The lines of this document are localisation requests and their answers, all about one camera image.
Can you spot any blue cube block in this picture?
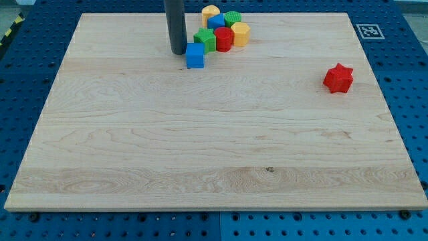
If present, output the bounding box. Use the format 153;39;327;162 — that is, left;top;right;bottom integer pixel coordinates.
185;43;205;68

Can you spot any green star block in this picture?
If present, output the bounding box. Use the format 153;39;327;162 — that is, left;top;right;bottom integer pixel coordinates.
193;27;217;54

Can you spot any red cylinder block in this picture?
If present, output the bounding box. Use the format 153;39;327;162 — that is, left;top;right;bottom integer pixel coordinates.
214;27;234;52

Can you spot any light wooden board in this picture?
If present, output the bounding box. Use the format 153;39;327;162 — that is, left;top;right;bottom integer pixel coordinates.
5;13;427;212

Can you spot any yellow hexagon block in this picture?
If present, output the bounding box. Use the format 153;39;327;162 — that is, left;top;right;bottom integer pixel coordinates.
231;22;251;47

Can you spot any blue triangular block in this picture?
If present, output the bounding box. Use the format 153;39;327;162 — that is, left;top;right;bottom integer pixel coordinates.
207;13;225;30

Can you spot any green round block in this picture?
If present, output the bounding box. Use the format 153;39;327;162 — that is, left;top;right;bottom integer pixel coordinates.
223;11;242;27

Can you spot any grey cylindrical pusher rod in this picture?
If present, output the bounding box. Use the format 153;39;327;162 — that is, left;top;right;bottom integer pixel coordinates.
163;0;187;55

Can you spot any yellow rounded block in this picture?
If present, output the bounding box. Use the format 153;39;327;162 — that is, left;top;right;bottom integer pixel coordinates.
201;5;220;27

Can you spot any red star block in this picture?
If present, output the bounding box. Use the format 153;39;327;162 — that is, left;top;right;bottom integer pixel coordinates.
323;63;353;93

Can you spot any white fiducial marker tag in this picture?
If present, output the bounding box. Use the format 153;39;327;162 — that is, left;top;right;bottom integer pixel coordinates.
356;23;385;39

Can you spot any yellow black hazard tape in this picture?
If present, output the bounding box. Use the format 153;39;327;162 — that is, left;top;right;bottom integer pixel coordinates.
1;12;25;48

